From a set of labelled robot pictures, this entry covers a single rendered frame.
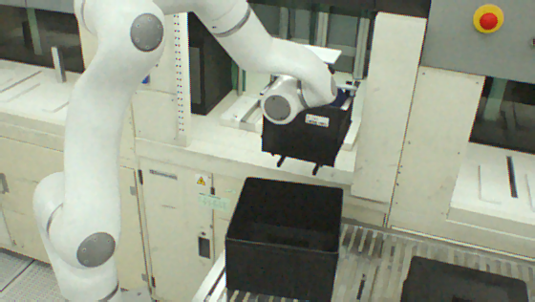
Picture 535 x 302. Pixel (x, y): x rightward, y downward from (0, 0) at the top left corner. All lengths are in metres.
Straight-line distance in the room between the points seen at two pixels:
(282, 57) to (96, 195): 0.45
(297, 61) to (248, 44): 0.11
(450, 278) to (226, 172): 0.77
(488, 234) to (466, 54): 0.56
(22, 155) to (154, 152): 0.64
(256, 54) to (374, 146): 0.53
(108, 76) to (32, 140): 1.30
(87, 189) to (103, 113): 0.14
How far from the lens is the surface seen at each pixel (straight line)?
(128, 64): 0.80
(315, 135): 1.34
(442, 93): 1.38
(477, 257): 1.59
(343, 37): 2.31
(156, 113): 1.69
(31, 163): 2.19
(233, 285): 1.32
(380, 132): 1.38
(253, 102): 1.92
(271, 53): 1.02
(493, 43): 1.33
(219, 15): 0.93
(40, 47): 2.53
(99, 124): 0.88
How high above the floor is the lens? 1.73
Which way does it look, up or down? 31 degrees down
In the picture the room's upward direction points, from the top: 3 degrees clockwise
